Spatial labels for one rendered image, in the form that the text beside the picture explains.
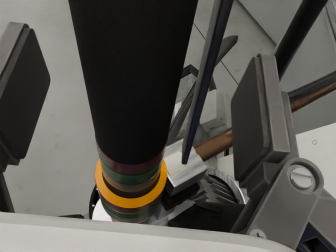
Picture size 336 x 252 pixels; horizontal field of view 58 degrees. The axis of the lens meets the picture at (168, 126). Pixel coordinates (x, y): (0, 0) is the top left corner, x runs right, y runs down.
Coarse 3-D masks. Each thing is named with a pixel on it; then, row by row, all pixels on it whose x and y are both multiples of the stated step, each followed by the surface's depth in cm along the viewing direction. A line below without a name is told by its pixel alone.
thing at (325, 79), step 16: (304, 0) 13; (320, 0) 13; (304, 16) 14; (288, 32) 15; (304, 32) 14; (288, 48) 15; (288, 64) 17; (320, 80) 26; (288, 96) 24; (304, 96) 25
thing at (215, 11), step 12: (216, 0) 8; (228, 0) 7; (216, 12) 8; (228, 12) 7; (216, 24) 8; (216, 36) 8; (204, 48) 10; (216, 48) 8; (204, 60) 9; (204, 72) 9; (204, 84) 10; (204, 96) 10; (192, 108) 12; (192, 120) 12; (192, 132) 13
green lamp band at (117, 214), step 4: (104, 204) 19; (156, 204) 19; (108, 208) 19; (152, 208) 19; (112, 212) 19; (116, 212) 19; (120, 212) 18; (140, 212) 18; (144, 212) 19; (148, 212) 19; (120, 216) 19; (124, 216) 19; (128, 216) 19; (132, 216) 19; (136, 216) 19; (140, 216) 19
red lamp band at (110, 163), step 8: (96, 144) 14; (160, 152) 14; (104, 160) 14; (112, 160) 13; (152, 160) 14; (112, 168) 14; (120, 168) 14; (128, 168) 14; (136, 168) 14; (144, 168) 14
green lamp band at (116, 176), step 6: (162, 156) 15; (102, 162) 15; (108, 168) 14; (156, 168) 15; (108, 174) 15; (114, 174) 15; (120, 174) 14; (126, 174) 14; (138, 174) 14; (144, 174) 15; (150, 174) 15; (120, 180) 15; (126, 180) 15; (132, 180) 15; (138, 180) 15; (144, 180) 15
